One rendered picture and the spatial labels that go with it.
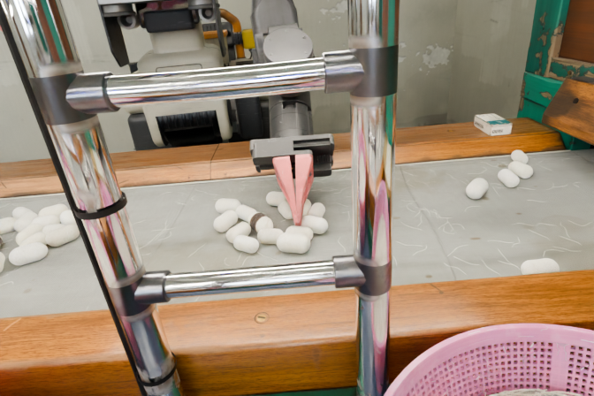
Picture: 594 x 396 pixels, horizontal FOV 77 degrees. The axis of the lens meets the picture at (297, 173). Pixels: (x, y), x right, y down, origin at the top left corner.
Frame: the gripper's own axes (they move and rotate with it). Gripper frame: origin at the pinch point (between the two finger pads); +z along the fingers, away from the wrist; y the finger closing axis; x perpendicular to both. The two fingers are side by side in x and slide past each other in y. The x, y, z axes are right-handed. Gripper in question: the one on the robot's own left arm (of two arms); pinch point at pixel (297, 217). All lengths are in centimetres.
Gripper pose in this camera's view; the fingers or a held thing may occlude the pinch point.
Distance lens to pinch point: 43.9
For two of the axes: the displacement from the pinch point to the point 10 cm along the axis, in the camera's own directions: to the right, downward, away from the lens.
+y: 10.0, -0.8, -0.2
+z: 0.6, 9.0, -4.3
